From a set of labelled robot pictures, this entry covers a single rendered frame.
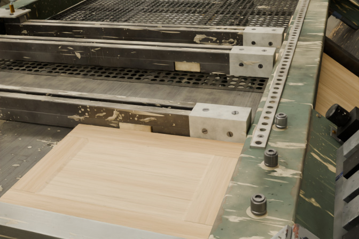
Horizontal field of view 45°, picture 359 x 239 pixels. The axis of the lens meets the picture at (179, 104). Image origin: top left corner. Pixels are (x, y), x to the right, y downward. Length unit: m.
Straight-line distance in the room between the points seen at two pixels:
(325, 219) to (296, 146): 0.17
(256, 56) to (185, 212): 0.62
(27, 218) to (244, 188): 0.36
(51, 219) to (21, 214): 0.06
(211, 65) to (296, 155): 0.54
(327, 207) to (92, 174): 0.44
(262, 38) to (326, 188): 0.72
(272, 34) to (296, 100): 0.43
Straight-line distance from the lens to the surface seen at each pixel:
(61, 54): 1.51
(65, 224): 0.75
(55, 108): 1.09
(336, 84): 1.98
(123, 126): 1.01
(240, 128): 0.91
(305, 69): 1.21
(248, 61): 1.26
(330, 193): 0.83
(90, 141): 0.99
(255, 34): 1.44
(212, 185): 0.81
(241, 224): 0.69
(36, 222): 0.77
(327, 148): 0.93
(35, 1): 2.07
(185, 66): 1.32
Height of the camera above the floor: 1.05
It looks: level
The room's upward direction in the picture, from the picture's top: 54 degrees counter-clockwise
